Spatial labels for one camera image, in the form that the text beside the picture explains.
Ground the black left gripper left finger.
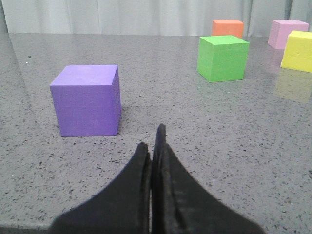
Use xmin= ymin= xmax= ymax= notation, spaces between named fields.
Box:
xmin=48 ymin=143 xmax=152 ymax=234

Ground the pink foam cube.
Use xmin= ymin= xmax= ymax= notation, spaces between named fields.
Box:
xmin=268 ymin=19 xmax=309 ymax=50

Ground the smooth orange foam cube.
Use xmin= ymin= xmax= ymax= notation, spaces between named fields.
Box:
xmin=212 ymin=19 xmax=244 ymax=38

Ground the green foam cube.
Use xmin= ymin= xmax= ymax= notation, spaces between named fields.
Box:
xmin=197 ymin=35 xmax=250 ymax=82

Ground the grey curtain backdrop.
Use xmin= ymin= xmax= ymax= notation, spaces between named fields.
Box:
xmin=0 ymin=0 xmax=312 ymax=36

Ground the yellow foam cube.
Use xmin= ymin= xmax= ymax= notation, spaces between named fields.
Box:
xmin=281 ymin=30 xmax=312 ymax=73

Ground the smooth purple foam cube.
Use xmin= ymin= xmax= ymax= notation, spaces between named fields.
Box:
xmin=50 ymin=65 xmax=121 ymax=137

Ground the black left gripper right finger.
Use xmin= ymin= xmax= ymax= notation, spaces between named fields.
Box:
xmin=152 ymin=124 xmax=264 ymax=234

